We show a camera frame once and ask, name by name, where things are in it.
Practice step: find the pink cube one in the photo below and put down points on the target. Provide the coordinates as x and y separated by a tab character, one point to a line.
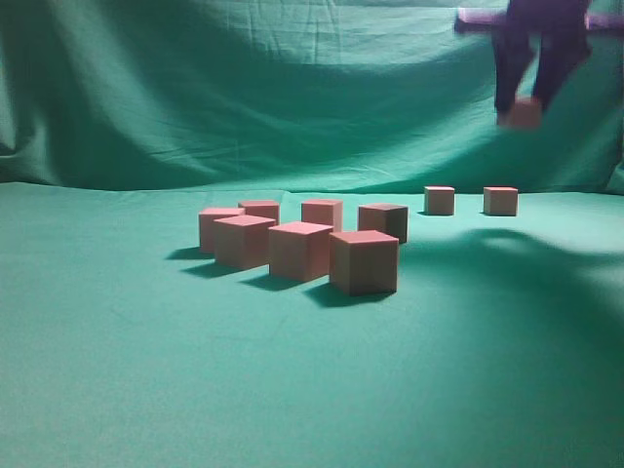
387	218

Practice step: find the green cloth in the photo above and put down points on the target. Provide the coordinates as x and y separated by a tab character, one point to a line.
122	345

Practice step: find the pink cube ten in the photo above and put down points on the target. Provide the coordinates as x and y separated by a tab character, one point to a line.
206	219

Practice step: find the pink cube eight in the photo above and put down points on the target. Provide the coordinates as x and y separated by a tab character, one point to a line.
439	200

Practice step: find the pink cube nine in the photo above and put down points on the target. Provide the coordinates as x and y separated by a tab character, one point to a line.
500	200

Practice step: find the pink cube two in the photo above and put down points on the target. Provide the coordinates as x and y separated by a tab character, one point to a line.
323	211

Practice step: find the pink cube six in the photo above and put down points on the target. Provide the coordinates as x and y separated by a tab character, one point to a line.
525	114

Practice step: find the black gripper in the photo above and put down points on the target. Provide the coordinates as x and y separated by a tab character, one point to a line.
560	53

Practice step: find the pink cube five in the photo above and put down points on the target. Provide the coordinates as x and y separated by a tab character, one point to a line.
299	251

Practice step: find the pink cube four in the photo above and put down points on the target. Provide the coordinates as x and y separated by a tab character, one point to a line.
241	241

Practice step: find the pink cube three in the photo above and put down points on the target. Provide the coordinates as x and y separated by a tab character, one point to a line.
263	208

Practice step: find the pink cube seven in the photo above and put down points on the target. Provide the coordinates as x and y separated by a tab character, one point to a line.
364	262

